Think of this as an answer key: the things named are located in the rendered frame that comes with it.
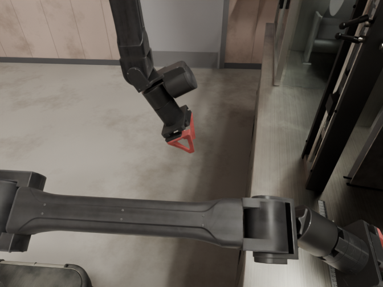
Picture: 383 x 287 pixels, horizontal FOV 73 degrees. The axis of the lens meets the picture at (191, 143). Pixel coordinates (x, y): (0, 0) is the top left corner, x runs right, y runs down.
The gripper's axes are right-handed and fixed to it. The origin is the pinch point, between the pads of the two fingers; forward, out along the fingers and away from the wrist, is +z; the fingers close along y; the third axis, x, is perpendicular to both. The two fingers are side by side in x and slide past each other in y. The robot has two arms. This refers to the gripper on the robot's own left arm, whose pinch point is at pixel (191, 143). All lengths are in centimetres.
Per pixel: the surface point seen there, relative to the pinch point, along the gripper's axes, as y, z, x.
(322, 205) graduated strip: -7.3, 31.4, -25.6
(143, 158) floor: 107, 67, 94
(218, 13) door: 302, 35, 4
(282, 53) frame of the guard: 68, 17, -34
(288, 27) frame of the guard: 68, 7, -40
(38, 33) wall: 307, -61, 235
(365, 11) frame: 9, -9, -49
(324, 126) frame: 8.2, 17.1, -34.1
